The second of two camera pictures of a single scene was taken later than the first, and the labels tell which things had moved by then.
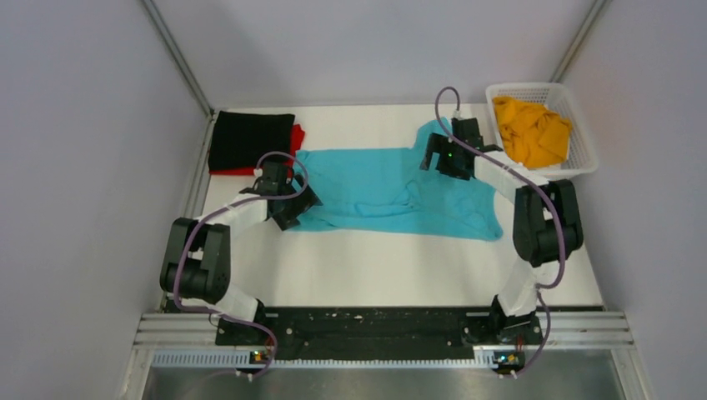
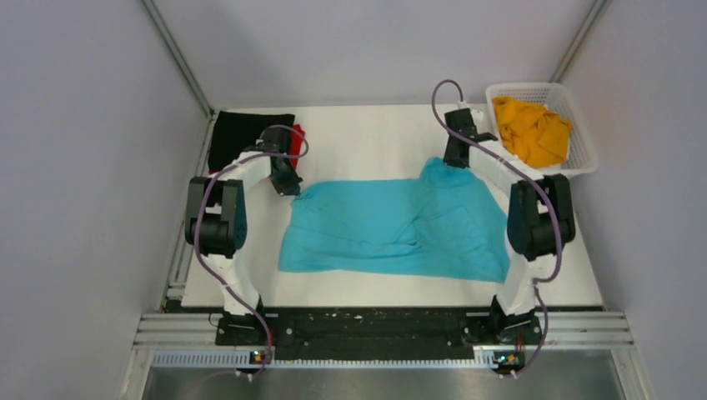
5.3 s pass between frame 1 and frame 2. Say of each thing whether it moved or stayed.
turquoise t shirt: moved
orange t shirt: stayed
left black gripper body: moved
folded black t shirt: stayed
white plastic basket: stayed
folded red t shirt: stayed
